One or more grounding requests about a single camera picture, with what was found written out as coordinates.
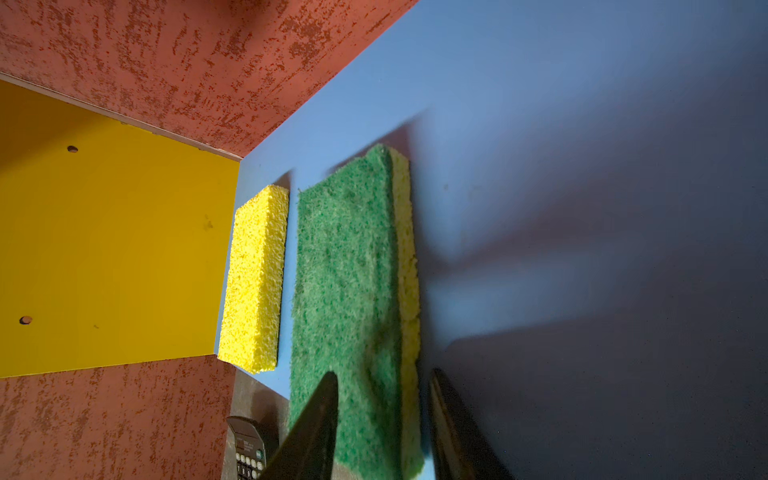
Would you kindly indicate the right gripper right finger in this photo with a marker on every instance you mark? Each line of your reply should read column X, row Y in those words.
column 459, row 449

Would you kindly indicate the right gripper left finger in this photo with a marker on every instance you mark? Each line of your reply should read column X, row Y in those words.
column 309, row 448

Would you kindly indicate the yellow sponge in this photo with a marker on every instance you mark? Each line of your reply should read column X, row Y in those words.
column 250, row 324

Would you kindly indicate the dark green sponge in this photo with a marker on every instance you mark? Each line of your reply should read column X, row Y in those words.
column 356, row 312

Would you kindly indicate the yellow shelf with coloured boards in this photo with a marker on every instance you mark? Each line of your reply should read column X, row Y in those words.
column 589, row 183

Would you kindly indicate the black calculator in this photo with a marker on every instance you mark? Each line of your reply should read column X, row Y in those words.
column 254, row 446

